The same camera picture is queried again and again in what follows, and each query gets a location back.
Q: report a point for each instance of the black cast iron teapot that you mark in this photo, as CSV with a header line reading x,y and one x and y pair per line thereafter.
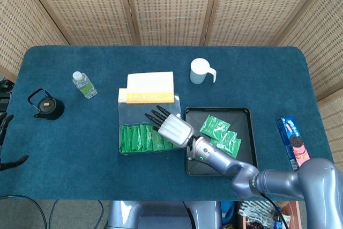
x,y
51,108

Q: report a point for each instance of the white plastic mug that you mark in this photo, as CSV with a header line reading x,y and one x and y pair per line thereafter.
x,y
198,72

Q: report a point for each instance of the blue cookie package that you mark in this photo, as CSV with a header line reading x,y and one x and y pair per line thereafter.
x,y
289,135

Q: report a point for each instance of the blue carpet table cover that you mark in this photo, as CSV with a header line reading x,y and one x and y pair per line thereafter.
x,y
80,175

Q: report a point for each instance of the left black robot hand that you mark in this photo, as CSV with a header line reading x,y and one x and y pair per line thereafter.
x,y
16,162

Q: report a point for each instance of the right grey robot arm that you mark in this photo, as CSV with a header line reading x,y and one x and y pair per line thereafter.
x,y
214,156

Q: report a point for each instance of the black plastic tray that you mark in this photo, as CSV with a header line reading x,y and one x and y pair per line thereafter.
x,y
241,121

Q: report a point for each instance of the woven folding screen panel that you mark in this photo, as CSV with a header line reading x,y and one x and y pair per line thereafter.
x,y
262,6
321,38
80,6
16,25
171,6
333,124

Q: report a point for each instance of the black equipment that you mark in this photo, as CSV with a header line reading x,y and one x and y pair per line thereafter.
x,y
4,97

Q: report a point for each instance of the cola bottle blue label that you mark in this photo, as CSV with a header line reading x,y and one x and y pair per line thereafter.
x,y
276,223

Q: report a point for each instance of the black-and-white striped cloth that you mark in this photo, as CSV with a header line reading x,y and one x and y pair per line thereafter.
x,y
254,210

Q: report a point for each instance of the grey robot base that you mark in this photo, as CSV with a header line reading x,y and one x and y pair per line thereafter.
x,y
160,215

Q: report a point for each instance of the orange storage crate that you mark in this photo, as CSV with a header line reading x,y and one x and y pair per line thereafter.
x,y
294,213

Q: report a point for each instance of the clear water bottle green label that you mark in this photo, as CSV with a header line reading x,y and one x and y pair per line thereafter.
x,y
85,87

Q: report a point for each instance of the white and yellow flat box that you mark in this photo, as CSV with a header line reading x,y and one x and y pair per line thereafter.
x,y
150,84

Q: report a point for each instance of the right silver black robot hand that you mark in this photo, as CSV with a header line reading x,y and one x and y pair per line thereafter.
x,y
175,129

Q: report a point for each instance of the transparent plastic box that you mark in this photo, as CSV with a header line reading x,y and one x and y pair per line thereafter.
x,y
134,113

